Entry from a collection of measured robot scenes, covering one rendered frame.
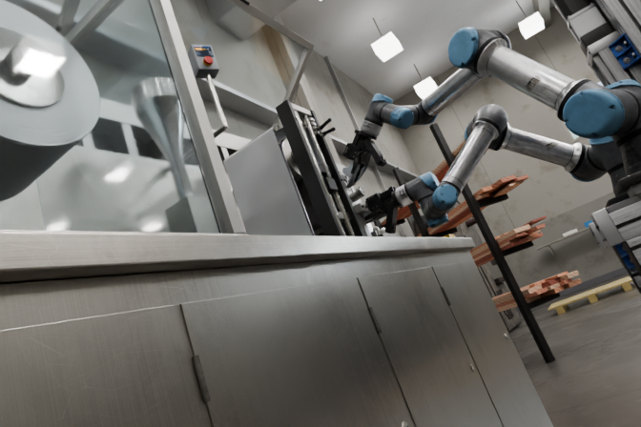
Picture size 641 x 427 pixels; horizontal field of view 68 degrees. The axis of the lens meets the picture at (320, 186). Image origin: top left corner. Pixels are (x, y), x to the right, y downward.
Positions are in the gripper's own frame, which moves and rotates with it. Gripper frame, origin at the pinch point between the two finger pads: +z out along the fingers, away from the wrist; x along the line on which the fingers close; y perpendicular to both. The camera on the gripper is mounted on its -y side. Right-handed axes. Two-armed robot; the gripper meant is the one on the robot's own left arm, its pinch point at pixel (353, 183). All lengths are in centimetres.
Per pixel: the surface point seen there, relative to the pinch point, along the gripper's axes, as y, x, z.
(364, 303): -51, 72, 14
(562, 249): -7, -1012, 40
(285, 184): 3.3, 36.9, 5.8
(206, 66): 33, 59, -20
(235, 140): 53, 12, 4
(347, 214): -19.1, 31.5, 6.2
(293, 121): 4.0, 44.7, -14.2
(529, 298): -51, -279, 53
